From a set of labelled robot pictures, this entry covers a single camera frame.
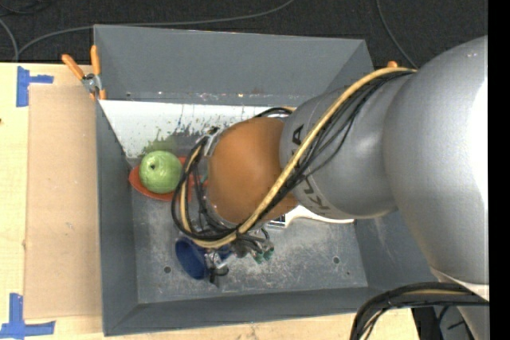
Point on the green apple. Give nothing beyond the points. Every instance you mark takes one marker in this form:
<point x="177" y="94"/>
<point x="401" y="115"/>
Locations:
<point x="160" y="172"/>

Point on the blue cup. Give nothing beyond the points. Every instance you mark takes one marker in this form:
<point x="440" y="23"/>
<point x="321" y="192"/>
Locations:
<point x="190" y="256"/>

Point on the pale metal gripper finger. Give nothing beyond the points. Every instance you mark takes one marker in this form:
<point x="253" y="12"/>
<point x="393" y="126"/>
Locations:
<point x="218" y="274"/>
<point x="215" y="259"/>

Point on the grey metal bin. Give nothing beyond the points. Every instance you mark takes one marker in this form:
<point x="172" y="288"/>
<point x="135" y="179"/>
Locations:
<point x="223" y="63"/>

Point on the red flat plate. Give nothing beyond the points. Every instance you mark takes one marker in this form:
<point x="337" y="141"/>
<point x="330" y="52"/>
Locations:
<point x="137" y="183"/>

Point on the brown cardboard board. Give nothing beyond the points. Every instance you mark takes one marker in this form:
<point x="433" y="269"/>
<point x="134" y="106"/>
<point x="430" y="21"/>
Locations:
<point x="60" y="203"/>

